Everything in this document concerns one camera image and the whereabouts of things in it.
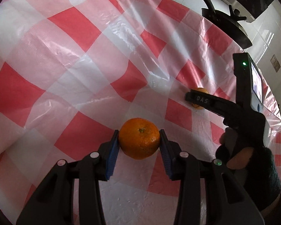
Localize medium orange mandarin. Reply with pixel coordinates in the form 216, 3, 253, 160
118, 118, 160, 160

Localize red white checkered tablecloth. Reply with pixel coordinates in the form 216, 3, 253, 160
0, 0, 281, 225

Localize wall power socket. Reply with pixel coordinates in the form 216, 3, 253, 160
270, 55, 281, 73

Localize black frying pan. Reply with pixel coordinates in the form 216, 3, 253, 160
201, 0, 252, 49

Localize yellow striped melon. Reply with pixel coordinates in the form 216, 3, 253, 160
190, 87, 210, 110

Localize person right hand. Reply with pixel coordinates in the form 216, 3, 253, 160
216, 127, 281, 216

